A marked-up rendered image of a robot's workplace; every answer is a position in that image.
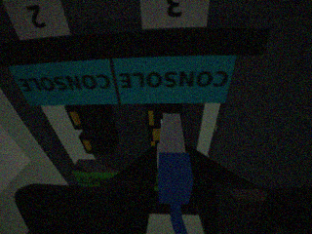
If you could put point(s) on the blue cable plug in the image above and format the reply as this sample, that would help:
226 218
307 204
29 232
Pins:
175 178

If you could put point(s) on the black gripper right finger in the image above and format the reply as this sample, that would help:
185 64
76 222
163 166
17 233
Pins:
229 204

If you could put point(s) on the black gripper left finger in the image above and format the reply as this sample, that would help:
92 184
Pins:
120 205

